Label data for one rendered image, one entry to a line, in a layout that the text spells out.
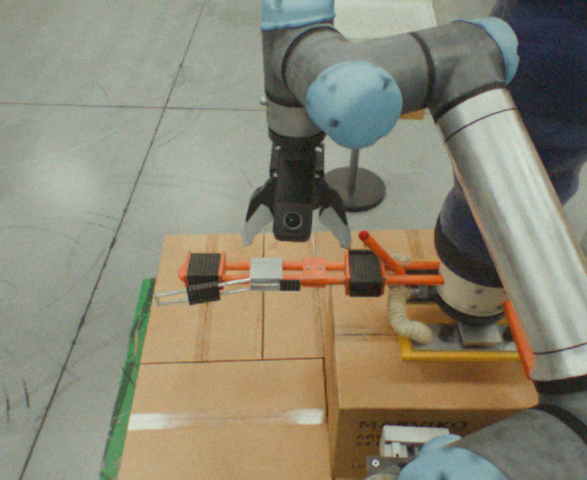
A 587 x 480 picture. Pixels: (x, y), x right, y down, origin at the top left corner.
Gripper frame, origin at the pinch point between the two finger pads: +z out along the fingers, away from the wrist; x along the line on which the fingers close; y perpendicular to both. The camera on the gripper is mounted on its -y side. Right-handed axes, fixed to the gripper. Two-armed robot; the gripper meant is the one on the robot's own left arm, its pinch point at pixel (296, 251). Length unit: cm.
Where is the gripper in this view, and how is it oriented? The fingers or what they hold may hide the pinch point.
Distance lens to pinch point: 78.3
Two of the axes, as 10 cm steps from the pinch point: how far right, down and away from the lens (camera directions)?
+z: 0.0, 7.0, 7.2
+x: -10.0, -0.3, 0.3
